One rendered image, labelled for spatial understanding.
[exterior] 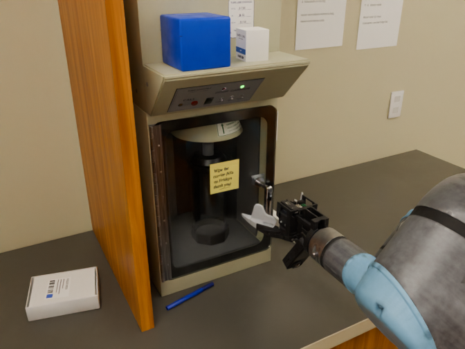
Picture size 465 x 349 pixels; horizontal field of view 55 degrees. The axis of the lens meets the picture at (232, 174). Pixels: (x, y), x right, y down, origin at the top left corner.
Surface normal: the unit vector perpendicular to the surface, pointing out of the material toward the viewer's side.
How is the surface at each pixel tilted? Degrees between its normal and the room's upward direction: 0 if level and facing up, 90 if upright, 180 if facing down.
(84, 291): 0
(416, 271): 42
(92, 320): 0
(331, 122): 90
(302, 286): 0
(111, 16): 90
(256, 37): 90
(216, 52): 90
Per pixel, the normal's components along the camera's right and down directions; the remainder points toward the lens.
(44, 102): 0.48, 0.37
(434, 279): -0.17, -0.26
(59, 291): 0.00, -0.91
